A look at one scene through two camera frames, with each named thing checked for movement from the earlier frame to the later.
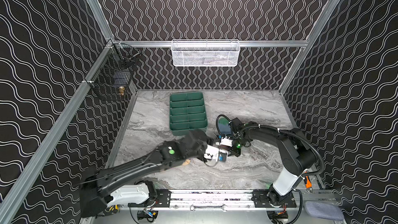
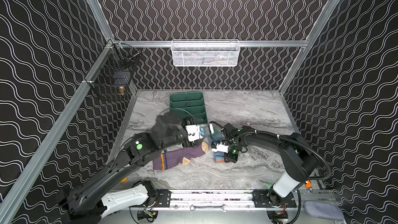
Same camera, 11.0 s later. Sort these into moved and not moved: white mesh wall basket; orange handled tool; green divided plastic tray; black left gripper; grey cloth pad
Moved: black left gripper
Not moved: grey cloth pad; green divided plastic tray; white mesh wall basket; orange handled tool
